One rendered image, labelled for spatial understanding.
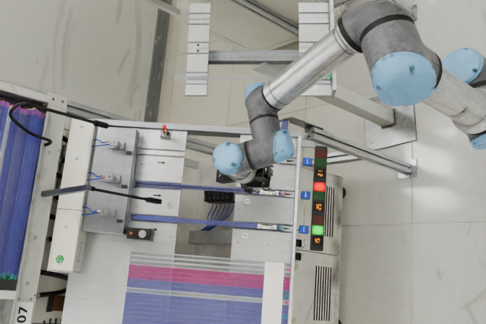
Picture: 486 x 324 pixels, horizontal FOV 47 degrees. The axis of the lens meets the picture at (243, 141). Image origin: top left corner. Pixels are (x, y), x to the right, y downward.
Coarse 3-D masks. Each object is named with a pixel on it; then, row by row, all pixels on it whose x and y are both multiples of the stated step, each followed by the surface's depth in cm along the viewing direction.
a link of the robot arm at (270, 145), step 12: (264, 120) 137; (276, 120) 139; (252, 132) 138; (264, 132) 136; (276, 132) 135; (288, 132) 136; (252, 144) 136; (264, 144) 134; (276, 144) 134; (288, 144) 133; (252, 156) 135; (264, 156) 134; (276, 156) 134; (288, 156) 135; (252, 168) 137
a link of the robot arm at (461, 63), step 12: (468, 48) 144; (444, 60) 147; (456, 60) 144; (468, 60) 141; (480, 60) 140; (456, 72) 142; (468, 72) 140; (480, 72) 140; (468, 84) 140; (480, 84) 139
